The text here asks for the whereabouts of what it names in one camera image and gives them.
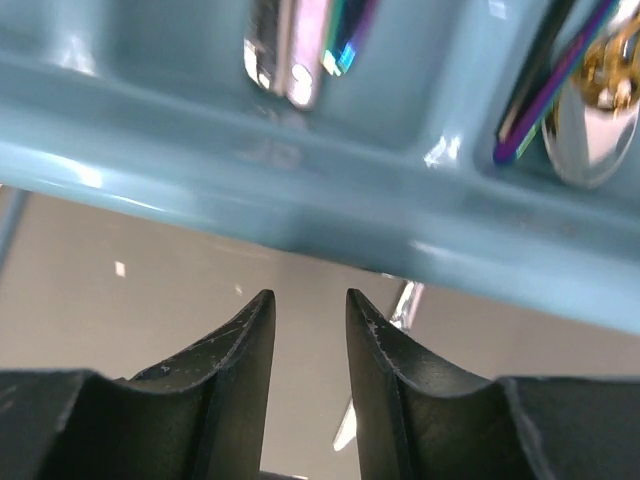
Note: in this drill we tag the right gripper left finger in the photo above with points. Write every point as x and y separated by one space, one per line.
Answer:
199 414

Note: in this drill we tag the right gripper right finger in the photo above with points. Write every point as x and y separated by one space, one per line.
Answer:
421 417

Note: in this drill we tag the blue plastic cutlery tray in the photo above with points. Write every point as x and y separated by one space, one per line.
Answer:
144 107

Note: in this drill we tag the silver spoon patterned handle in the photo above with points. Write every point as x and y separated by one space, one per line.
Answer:
586 145

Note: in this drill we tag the iridescent knife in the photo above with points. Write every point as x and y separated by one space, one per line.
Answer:
349 24

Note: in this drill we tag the purple handled utensil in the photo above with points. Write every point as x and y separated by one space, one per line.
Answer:
555 75

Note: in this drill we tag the silver grey knife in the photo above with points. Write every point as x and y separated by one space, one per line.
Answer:
404 311

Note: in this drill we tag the pink knife in tray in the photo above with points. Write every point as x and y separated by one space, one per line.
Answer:
283 45

